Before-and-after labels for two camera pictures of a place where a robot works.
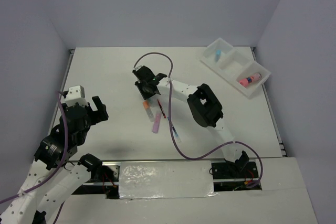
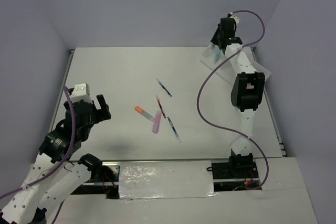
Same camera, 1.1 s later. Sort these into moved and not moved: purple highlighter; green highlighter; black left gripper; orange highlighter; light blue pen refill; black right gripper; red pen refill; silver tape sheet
Moved: orange highlighter; black right gripper; green highlighter
Not moved: red pen refill; light blue pen refill; black left gripper; purple highlighter; silver tape sheet
